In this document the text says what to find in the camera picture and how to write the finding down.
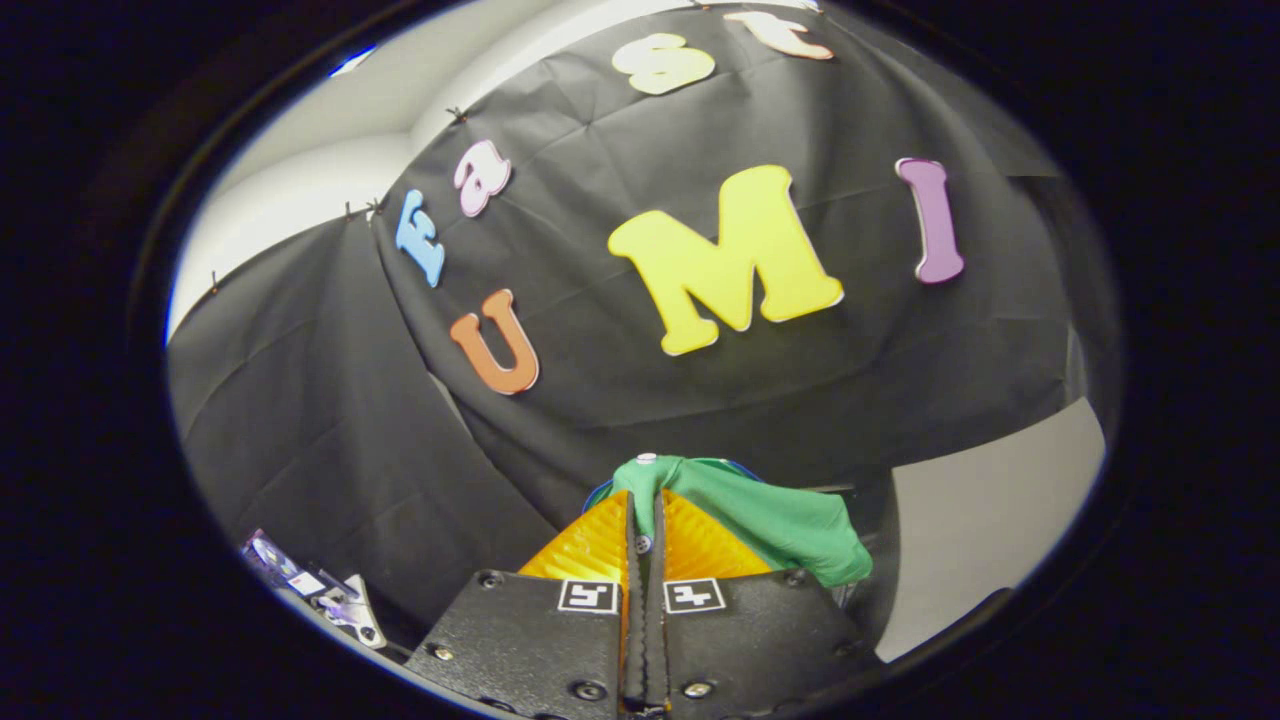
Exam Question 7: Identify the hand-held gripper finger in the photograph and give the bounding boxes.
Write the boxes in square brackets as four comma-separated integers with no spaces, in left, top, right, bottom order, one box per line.
[645,489,887,717]
[405,490,642,717]

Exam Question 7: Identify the green polo shirt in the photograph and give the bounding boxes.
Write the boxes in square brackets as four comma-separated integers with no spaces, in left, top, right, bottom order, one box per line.
[584,452,875,589]

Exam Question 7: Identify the black backdrop cloth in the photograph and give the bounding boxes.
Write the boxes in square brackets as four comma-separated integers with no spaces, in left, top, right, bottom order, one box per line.
[167,0,1113,643]

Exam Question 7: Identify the white blue device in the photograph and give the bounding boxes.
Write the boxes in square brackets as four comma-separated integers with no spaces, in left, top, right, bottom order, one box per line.
[239,529,388,651]

